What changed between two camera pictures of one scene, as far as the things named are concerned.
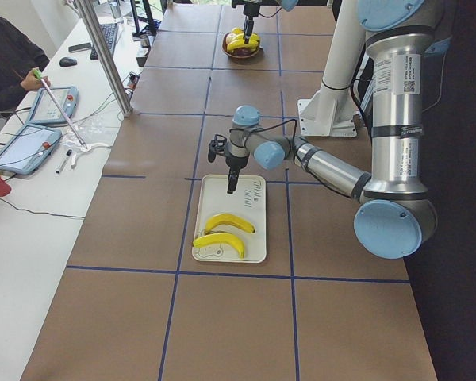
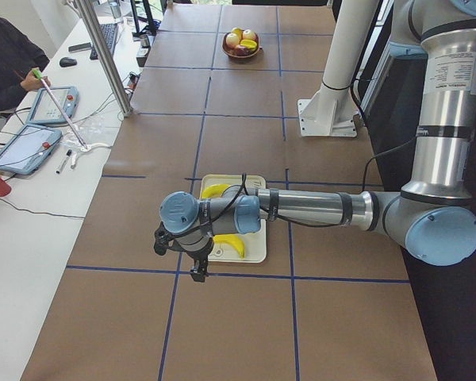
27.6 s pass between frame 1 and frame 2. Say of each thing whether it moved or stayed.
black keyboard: stayed
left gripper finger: moved
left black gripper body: moved
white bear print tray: stayed
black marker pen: stayed
